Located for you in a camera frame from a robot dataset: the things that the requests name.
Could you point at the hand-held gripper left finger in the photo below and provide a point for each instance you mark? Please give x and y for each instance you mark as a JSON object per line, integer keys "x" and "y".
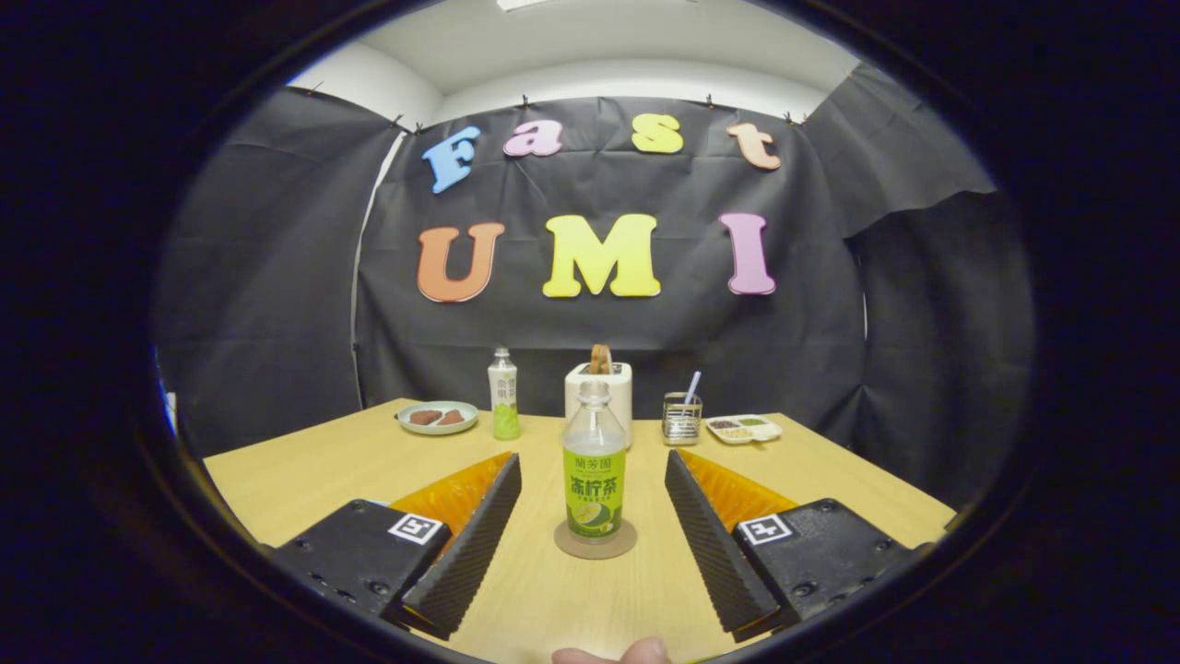
{"x": 470, "y": 553}

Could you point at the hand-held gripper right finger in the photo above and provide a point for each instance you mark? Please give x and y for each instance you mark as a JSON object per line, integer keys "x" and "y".
{"x": 719, "y": 553}

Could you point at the round brown coaster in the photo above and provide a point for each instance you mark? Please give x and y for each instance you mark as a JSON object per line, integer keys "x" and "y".
{"x": 595, "y": 551}

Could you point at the clear juice bottle green label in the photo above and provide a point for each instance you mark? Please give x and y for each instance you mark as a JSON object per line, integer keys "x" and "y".
{"x": 595, "y": 498}

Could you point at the slim bottle white green label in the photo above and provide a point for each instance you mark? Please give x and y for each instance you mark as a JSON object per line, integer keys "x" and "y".
{"x": 503, "y": 397}

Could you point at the wooden table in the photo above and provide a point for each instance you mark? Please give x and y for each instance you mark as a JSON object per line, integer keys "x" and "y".
{"x": 535, "y": 599}

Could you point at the white divided tray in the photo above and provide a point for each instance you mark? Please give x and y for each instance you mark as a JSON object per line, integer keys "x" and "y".
{"x": 742, "y": 435}

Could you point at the pale green plate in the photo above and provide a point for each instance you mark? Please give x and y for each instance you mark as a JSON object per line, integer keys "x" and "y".
{"x": 438, "y": 430}

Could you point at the brown food piece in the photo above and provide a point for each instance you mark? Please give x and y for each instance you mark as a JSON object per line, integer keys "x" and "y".
{"x": 425, "y": 417}
{"x": 452, "y": 417}

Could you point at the purple straw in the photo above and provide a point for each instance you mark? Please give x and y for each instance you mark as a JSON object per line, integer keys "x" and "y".
{"x": 692, "y": 385}

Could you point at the white toaster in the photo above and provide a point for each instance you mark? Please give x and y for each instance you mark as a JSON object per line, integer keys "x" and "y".
{"x": 620, "y": 406}

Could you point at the black backdrop cloth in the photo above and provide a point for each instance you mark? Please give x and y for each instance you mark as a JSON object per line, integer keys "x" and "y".
{"x": 811, "y": 350}

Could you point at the brown toast slice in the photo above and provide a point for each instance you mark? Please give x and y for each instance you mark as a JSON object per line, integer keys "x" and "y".
{"x": 600, "y": 358}

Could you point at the ceiling light panel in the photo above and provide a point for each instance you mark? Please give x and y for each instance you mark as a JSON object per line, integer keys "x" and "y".
{"x": 521, "y": 4}

